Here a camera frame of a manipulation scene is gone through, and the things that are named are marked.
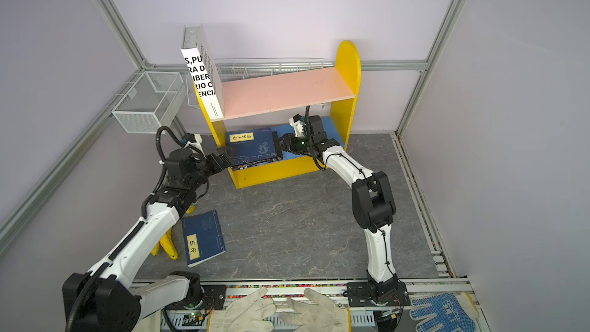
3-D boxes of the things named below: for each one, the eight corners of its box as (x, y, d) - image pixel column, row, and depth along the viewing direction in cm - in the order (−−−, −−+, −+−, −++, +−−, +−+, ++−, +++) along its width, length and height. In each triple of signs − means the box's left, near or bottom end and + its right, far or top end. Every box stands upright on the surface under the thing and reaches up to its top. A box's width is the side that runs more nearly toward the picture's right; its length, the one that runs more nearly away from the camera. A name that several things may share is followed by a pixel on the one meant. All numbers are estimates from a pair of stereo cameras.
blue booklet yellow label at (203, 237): (190, 267, 82) (187, 265, 80) (184, 221, 93) (181, 218, 91) (226, 251, 85) (224, 249, 83) (216, 208, 96) (214, 205, 94)
